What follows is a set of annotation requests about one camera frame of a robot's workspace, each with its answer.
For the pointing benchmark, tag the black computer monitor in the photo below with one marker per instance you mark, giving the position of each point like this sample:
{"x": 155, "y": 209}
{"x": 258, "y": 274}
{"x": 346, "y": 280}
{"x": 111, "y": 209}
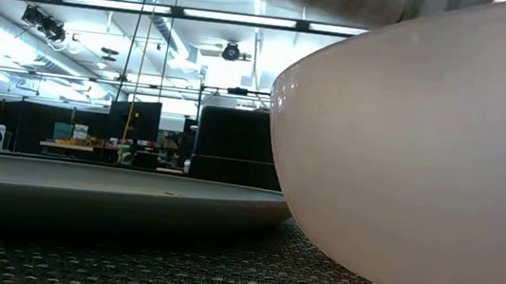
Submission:
{"x": 145, "y": 122}

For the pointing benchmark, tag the grey woven placemat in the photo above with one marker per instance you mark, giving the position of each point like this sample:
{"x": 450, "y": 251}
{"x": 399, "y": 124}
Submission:
{"x": 171, "y": 271}

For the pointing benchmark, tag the pink bowl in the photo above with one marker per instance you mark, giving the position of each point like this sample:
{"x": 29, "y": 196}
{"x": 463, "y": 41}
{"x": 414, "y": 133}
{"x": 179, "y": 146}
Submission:
{"x": 423, "y": 156}

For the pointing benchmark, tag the grey round plate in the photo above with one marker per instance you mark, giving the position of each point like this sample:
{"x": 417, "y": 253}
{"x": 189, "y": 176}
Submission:
{"x": 85, "y": 190}

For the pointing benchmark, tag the table with colourful boxes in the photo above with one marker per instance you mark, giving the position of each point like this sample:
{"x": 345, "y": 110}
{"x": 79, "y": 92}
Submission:
{"x": 71, "y": 140}

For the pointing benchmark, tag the black partition screen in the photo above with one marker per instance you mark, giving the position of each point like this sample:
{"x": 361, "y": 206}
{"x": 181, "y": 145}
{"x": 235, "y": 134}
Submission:
{"x": 30, "y": 128}

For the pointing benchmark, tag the black ceiling spotlights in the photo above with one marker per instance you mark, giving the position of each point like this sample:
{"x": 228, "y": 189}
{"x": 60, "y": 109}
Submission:
{"x": 48, "y": 28}

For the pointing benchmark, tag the black metal rack frame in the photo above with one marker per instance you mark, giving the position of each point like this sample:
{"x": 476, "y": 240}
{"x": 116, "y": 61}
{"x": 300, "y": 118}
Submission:
{"x": 237, "y": 91}

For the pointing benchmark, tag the black ceiling dome camera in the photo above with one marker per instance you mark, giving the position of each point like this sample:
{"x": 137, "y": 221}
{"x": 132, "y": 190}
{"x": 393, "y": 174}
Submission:
{"x": 231, "y": 52}

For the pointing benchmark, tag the black overhead frame beam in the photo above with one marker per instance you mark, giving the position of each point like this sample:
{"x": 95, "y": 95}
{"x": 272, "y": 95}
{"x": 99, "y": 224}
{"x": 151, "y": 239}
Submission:
{"x": 177, "y": 11}

